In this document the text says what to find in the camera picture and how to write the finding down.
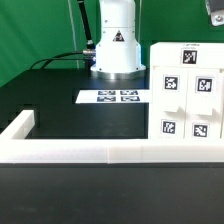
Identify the small white tagged box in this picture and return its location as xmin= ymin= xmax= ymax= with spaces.
xmin=150 ymin=42 xmax=224 ymax=69

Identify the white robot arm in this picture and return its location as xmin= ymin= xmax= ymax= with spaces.
xmin=90 ymin=0 xmax=224 ymax=80

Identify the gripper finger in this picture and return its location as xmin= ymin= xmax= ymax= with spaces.
xmin=205 ymin=0 xmax=224 ymax=26

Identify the white cabinet body box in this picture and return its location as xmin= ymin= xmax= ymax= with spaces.
xmin=148 ymin=66 xmax=224 ymax=140

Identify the white U-shaped frame wall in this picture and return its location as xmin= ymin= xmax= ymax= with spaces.
xmin=0 ymin=110 xmax=224 ymax=164

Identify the black cable bundle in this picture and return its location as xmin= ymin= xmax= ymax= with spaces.
xmin=29 ymin=0 xmax=98 ymax=70

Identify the white marker sheet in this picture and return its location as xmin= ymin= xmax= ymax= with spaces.
xmin=75 ymin=89 xmax=150 ymax=104

